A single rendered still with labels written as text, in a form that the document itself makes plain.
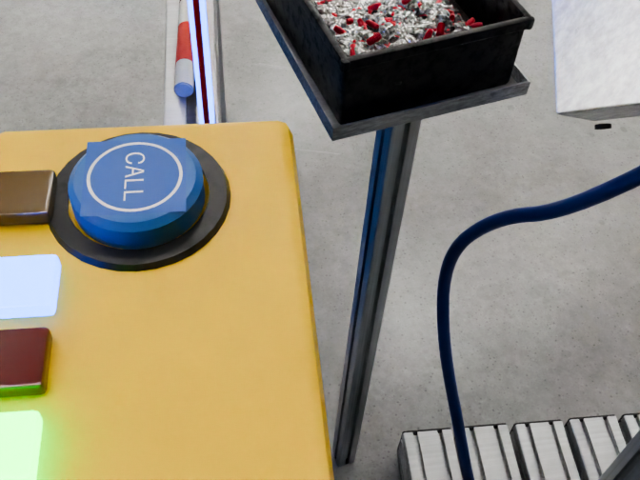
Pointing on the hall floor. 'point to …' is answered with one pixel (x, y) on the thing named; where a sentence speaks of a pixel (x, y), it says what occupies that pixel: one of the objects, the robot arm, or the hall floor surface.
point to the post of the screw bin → (373, 277)
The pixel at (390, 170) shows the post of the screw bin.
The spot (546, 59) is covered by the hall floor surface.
